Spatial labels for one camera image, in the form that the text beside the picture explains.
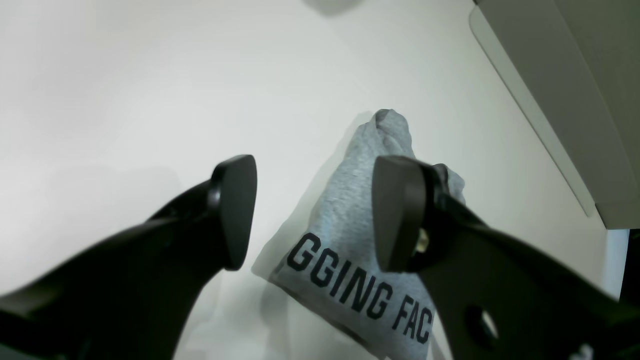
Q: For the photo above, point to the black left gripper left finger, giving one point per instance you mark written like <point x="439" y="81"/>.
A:
<point x="129" y="296"/>

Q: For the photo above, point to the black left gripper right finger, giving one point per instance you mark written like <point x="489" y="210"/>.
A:
<point x="497" y="297"/>

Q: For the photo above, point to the grey T-shirt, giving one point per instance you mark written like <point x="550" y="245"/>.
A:
<point x="332" y="269"/>

